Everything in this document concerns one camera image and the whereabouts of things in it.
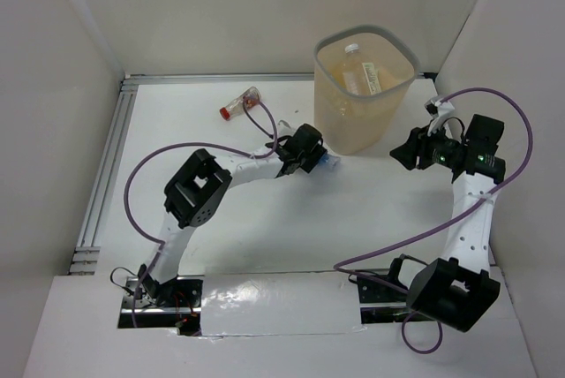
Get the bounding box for blue label plastic bottle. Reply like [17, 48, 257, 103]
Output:
[317, 153, 341, 170]

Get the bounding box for white label clear bottle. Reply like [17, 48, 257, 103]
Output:
[335, 43, 381, 96]

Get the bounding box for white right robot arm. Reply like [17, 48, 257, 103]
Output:
[385, 115, 506, 332]

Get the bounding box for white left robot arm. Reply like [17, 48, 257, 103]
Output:
[138, 124, 328, 306]

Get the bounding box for beige ribbed plastic bin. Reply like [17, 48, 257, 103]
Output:
[313, 25, 419, 155]

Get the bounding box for red cap small bottle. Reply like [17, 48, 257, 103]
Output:
[219, 87, 261, 121]

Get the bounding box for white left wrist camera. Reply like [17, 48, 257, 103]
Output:
[277, 120, 294, 135]

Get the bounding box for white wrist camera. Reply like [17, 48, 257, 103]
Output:
[425, 96, 455, 136]
[277, 120, 294, 135]

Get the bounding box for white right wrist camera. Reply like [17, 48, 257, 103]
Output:
[425, 96, 455, 136]

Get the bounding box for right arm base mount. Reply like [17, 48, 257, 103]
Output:
[348, 255, 411, 324]

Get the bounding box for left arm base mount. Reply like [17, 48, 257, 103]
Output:
[109, 267, 203, 336]

